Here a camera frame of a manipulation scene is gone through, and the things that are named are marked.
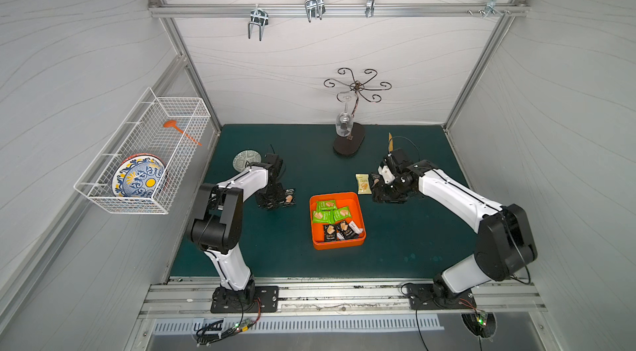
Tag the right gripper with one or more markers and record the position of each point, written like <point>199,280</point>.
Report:
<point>389,192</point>

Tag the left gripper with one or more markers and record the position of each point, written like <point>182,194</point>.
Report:
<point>273,196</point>

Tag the black cookie packet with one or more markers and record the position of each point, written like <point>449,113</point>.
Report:
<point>289,199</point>
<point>374,179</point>

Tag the cream cookie packet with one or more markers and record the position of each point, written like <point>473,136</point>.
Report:
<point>364,186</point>

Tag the orange storage box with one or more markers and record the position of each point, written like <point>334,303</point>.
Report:
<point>349,199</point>

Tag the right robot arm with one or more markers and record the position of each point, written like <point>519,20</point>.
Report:
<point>504,240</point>

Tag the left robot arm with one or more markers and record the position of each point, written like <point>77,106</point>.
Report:
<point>216,220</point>

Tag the white packet in box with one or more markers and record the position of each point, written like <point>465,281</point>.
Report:
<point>355,228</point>

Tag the black packet in box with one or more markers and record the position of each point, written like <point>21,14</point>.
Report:
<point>330,233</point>
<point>345,232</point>

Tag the front black packet in box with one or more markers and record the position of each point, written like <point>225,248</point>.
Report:
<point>345,232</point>

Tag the green cookie packet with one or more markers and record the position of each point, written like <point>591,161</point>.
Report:
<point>340,214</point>
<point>326,205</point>
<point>322,217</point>

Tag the black scrolled glass stand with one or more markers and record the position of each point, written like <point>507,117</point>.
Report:
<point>343,146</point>

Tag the clear wine glass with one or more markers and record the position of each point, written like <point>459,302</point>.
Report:
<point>345,119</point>

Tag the orange spoon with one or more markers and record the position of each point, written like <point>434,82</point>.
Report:
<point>173,124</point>

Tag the blue yellow patterned plate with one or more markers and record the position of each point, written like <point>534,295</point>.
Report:
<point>138,177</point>

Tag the small metal clip hook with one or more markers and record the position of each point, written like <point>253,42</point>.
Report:
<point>369,8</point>

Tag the double prong metal hook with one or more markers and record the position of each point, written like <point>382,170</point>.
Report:
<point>258,19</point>

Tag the looped metal hook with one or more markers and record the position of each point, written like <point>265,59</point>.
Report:
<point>315,9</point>

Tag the white wire basket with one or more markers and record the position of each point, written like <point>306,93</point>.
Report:
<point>142,132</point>

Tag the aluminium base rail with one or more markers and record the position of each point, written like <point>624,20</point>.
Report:
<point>192,297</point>

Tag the aluminium top rail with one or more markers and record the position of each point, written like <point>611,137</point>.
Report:
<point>333,10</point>

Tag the right metal hook bracket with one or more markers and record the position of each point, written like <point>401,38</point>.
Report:
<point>490,10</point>

